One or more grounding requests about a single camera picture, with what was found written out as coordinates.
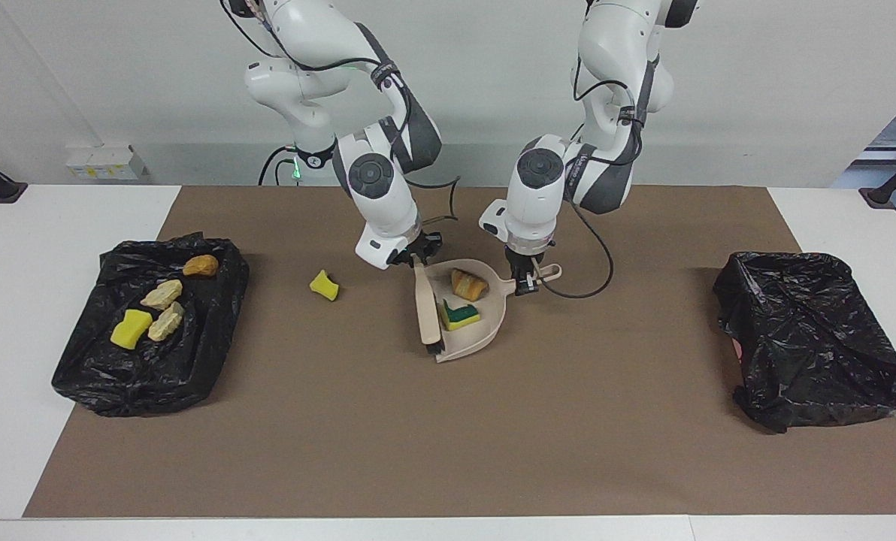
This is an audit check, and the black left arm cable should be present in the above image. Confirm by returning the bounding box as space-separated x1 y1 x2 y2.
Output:
542 199 616 300

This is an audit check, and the orange striped croissant roll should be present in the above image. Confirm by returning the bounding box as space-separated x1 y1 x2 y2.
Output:
450 268 489 303

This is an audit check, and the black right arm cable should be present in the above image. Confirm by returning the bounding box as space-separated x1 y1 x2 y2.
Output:
407 175 462 226

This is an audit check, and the white box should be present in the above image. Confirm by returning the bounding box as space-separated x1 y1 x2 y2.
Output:
65 144 148 181

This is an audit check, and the beige plastic dustpan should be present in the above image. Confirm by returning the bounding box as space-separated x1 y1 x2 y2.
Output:
423 258 563 364

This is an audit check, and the beige hand brush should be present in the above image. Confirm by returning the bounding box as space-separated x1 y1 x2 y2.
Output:
413 255 444 355

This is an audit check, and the small notched yellow sponge piece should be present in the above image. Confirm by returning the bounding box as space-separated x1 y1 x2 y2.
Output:
309 270 341 302

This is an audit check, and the green-topped yellow sponge piece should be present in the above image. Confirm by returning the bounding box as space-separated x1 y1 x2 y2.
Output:
440 298 483 332

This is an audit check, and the black right base cable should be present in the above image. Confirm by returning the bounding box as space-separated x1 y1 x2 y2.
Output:
258 145 298 186

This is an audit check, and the large yellow sponge piece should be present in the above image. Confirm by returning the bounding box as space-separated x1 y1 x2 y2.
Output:
110 308 154 351

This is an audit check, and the small croissant pastry piece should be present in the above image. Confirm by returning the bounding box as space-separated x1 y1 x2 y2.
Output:
140 279 184 311
147 301 186 343

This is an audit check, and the black trash bag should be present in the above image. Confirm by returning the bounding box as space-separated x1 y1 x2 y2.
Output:
51 231 250 418
713 251 896 434

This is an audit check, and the brown paper table mat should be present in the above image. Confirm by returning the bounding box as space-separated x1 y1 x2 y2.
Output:
23 186 896 519

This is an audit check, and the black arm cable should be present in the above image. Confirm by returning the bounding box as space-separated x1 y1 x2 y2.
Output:
407 175 462 226
542 199 616 300

